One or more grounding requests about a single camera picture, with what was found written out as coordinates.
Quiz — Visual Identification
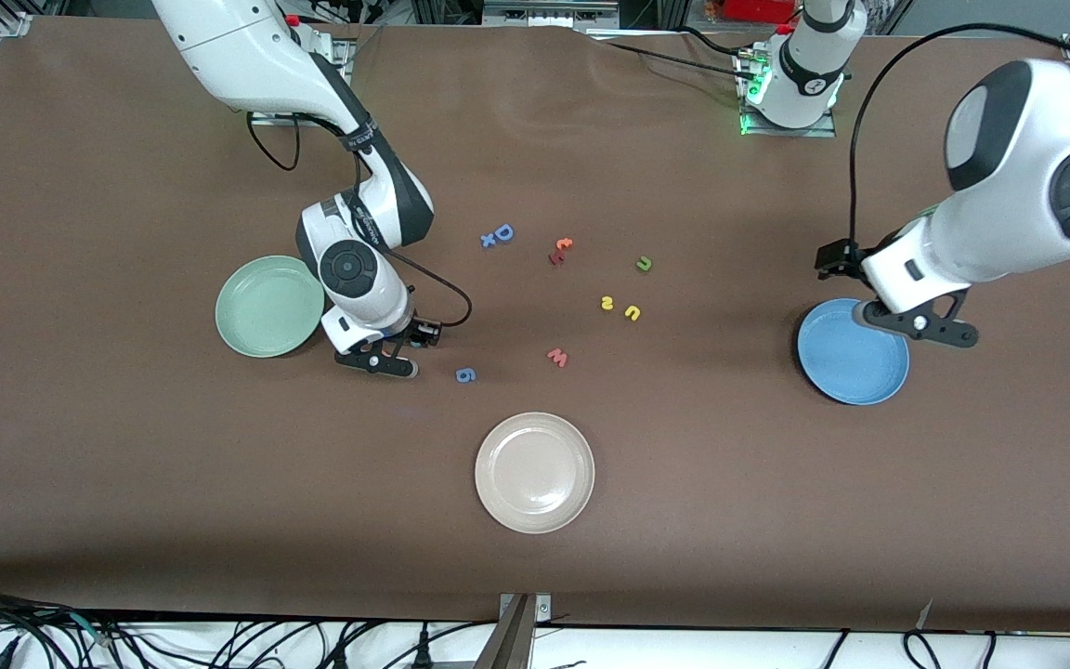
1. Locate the blue plate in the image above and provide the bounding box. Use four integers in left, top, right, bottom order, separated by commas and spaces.
796, 297, 911, 407

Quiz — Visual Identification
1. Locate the pale green plate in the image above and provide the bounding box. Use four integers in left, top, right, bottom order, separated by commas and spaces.
215, 256, 325, 360

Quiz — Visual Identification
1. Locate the beige plate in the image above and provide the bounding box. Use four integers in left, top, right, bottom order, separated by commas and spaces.
474, 412, 596, 535

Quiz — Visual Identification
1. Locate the red box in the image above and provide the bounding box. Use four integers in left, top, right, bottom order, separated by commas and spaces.
721, 0, 798, 24

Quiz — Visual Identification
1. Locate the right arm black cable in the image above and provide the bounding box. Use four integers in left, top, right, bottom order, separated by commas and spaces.
247, 111, 473, 328

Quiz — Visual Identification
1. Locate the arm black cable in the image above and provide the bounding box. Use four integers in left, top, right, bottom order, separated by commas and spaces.
247, 111, 473, 328
848, 23, 1070, 252

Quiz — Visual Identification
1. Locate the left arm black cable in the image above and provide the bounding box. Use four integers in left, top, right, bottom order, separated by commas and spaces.
848, 23, 1070, 252

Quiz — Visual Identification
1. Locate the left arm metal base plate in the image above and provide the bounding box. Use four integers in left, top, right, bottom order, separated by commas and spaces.
737, 46, 838, 138

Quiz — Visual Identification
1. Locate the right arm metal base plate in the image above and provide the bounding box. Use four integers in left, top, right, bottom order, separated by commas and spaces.
250, 23, 356, 126

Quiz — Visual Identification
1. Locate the black cable on table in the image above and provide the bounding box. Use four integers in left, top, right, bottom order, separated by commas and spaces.
591, 28, 750, 75

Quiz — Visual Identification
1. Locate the metal table edge bracket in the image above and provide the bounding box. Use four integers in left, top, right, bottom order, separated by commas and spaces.
475, 593, 553, 669

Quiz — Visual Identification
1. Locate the aluminium frame rail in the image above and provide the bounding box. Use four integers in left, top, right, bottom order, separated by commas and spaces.
410, 0, 689, 29

